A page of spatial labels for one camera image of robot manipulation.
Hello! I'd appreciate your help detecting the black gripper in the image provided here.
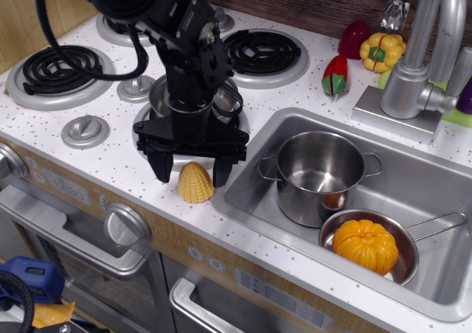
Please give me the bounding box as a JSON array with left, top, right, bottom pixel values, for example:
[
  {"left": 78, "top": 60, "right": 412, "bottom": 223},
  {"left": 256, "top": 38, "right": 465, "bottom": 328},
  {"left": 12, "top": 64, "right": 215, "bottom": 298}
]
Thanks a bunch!
[{"left": 133, "top": 116, "right": 249, "bottom": 188}]

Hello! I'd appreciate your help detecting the yellow toy corn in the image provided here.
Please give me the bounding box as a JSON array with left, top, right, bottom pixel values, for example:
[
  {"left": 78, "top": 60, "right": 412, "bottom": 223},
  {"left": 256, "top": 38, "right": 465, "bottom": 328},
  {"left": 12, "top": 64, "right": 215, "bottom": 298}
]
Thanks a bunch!
[{"left": 178, "top": 162, "right": 215, "bottom": 203}]

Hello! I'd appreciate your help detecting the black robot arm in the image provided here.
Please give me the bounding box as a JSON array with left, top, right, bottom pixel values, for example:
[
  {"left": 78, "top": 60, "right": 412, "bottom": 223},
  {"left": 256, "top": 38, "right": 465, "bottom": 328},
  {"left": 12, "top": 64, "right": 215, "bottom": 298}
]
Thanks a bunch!
[{"left": 89, "top": 0, "right": 249, "bottom": 187}]

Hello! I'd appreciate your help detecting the small steel pan on stove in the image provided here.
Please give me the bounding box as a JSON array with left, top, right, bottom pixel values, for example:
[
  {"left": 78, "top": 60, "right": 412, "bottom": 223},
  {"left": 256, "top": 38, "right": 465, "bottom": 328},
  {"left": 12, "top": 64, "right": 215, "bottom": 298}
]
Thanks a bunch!
[{"left": 149, "top": 76, "right": 243, "bottom": 124}]

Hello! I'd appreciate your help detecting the silver stove knob middle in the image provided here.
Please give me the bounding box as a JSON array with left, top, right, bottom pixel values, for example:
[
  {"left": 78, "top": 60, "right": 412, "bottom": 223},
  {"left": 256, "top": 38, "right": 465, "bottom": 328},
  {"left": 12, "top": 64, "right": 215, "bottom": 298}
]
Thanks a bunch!
[{"left": 117, "top": 75, "right": 155, "bottom": 103}]

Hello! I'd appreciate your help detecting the silver stove knob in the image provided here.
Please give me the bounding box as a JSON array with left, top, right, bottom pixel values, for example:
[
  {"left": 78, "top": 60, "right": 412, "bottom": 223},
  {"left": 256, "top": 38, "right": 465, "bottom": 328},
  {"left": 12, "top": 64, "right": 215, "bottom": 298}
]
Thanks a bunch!
[
  {"left": 215, "top": 7, "right": 235, "bottom": 32},
  {"left": 61, "top": 115, "right": 110, "bottom": 150},
  {"left": 117, "top": 75, "right": 155, "bottom": 103}
]

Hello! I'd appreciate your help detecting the silver stove knob front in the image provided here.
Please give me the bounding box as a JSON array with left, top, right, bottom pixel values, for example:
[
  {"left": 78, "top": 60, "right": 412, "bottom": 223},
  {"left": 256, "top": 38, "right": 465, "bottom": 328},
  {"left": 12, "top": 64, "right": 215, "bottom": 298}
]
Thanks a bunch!
[{"left": 61, "top": 115, "right": 110, "bottom": 150}]

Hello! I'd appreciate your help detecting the silver stove knob back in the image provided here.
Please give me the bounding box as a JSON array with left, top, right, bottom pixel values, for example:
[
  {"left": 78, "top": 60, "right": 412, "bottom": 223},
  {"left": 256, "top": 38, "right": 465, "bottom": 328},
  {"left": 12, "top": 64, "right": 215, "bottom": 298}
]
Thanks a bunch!
[{"left": 215, "top": 7, "right": 235, "bottom": 32}]

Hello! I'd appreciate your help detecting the front right black burner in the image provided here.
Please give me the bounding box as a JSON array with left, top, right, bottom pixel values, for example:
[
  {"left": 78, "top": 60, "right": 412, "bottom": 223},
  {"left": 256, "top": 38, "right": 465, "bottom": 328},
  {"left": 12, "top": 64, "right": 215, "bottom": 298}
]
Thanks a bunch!
[{"left": 133, "top": 103, "right": 250, "bottom": 172}]

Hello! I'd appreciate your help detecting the black burner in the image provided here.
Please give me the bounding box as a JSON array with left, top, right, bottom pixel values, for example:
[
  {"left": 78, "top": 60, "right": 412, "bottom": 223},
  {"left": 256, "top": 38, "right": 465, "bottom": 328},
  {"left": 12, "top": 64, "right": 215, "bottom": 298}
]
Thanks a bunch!
[
  {"left": 223, "top": 29, "right": 309, "bottom": 90},
  {"left": 7, "top": 48, "right": 111, "bottom": 111},
  {"left": 133, "top": 103, "right": 250, "bottom": 172},
  {"left": 96, "top": 14, "right": 133, "bottom": 48}
]

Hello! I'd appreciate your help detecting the silver oven dial knob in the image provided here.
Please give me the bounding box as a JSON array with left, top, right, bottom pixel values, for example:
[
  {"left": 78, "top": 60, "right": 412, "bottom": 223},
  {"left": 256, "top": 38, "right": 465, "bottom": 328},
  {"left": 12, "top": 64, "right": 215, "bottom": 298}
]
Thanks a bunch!
[{"left": 103, "top": 202, "right": 151, "bottom": 248}]

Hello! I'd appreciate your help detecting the steel pot in sink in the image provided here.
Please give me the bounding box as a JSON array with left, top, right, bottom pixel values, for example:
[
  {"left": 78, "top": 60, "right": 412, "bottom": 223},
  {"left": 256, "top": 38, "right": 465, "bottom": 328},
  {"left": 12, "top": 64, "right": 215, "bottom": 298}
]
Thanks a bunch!
[{"left": 257, "top": 131, "right": 384, "bottom": 228}]

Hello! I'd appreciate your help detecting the back right black burner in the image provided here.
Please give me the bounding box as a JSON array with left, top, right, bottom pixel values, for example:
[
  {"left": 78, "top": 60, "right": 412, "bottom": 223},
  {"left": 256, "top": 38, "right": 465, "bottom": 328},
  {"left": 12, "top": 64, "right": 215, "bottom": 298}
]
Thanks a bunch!
[{"left": 223, "top": 29, "right": 309, "bottom": 90}]

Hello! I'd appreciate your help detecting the back left black burner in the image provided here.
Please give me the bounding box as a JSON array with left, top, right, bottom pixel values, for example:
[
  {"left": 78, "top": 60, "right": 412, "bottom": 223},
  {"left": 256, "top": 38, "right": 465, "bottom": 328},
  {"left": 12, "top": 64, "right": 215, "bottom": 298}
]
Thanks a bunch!
[{"left": 96, "top": 14, "right": 133, "bottom": 48}]

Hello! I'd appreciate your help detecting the red toy chili pepper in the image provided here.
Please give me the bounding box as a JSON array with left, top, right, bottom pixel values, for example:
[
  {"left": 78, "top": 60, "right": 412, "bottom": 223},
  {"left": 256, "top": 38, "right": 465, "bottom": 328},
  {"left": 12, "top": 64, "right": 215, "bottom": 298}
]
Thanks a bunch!
[{"left": 322, "top": 55, "right": 348, "bottom": 97}]

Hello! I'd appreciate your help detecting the front left black burner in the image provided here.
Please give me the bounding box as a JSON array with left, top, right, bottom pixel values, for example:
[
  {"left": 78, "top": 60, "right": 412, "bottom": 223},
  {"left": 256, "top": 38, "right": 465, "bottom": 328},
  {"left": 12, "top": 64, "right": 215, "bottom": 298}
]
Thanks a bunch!
[{"left": 7, "top": 48, "right": 111, "bottom": 111}]

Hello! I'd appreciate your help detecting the silver left edge knob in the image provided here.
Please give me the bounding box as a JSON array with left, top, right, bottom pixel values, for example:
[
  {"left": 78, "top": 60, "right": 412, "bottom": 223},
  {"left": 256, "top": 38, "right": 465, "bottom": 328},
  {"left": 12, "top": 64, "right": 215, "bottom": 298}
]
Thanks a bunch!
[{"left": 0, "top": 143, "right": 28, "bottom": 179}]

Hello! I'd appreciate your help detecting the blue clamp tool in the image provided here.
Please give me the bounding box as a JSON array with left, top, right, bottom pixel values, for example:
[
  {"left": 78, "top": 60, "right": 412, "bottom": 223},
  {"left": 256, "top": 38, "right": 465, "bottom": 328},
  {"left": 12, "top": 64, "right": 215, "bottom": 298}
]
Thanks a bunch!
[{"left": 1, "top": 256, "right": 65, "bottom": 304}]

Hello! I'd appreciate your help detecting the orange toy pumpkin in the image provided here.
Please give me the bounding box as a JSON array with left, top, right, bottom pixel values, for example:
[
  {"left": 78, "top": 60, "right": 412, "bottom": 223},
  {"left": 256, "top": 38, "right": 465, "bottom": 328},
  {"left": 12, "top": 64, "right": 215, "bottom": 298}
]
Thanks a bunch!
[{"left": 332, "top": 220, "right": 399, "bottom": 276}]

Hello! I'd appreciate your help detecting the yellow cloth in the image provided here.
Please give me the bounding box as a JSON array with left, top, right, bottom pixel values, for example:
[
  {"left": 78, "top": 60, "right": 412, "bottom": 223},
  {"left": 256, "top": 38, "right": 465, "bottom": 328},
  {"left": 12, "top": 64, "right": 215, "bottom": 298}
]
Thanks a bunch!
[{"left": 32, "top": 302, "right": 75, "bottom": 329}]

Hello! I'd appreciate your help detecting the dark red toy pepper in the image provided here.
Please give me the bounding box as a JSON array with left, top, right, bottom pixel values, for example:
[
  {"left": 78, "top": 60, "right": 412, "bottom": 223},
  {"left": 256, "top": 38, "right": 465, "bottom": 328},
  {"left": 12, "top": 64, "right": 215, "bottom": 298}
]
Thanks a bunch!
[{"left": 338, "top": 20, "right": 371, "bottom": 60}]

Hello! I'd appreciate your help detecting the yellow toy bell pepper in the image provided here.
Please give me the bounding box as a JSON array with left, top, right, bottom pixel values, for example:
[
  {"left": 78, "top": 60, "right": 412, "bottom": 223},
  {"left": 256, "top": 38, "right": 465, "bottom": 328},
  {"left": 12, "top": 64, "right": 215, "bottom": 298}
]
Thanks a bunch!
[{"left": 359, "top": 32, "right": 406, "bottom": 73}]

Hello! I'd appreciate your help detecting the silver toy faucet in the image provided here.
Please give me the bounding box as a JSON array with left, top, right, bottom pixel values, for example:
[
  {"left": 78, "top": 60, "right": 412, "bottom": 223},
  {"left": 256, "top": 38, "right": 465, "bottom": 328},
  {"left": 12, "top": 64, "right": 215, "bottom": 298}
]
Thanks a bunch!
[{"left": 352, "top": 0, "right": 471, "bottom": 144}]

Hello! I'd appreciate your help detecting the purple toy eggplant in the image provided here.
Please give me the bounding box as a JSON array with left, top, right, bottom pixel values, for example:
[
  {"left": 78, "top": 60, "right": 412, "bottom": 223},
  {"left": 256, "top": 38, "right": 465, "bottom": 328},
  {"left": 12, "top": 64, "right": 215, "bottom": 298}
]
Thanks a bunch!
[{"left": 456, "top": 78, "right": 472, "bottom": 114}]

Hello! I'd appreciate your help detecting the silver dishwasher door handle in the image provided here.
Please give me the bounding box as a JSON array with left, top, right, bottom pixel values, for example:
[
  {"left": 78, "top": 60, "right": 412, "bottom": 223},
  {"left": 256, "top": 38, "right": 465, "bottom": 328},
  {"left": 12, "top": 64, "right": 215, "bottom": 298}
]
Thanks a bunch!
[{"left": 169, "top": 278, "right": 241, "bottom": 333}]

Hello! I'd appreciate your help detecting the silver oven door handle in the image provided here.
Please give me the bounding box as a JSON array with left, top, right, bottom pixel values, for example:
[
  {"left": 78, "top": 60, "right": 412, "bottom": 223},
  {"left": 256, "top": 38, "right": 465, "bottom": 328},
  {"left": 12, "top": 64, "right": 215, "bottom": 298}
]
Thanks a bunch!
[{"left": 1, "top": 186, "right": 147, "bottom": 280}]

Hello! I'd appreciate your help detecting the steel saucepan with handle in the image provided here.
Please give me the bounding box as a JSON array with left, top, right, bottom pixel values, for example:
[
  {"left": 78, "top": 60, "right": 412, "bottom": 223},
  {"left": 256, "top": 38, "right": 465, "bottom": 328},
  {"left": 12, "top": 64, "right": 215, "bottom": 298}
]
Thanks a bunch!
[{"left": 318, "top": 209, "right": 467, "bottom": 286}]

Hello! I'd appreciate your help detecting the black cable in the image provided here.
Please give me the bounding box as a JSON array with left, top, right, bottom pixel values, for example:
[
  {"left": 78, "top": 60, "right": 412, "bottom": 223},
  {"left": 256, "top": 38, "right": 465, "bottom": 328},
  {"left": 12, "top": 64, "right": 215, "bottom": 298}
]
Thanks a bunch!
[{"left": 0, "top": 270, "right": 35, "bottom": 333}]

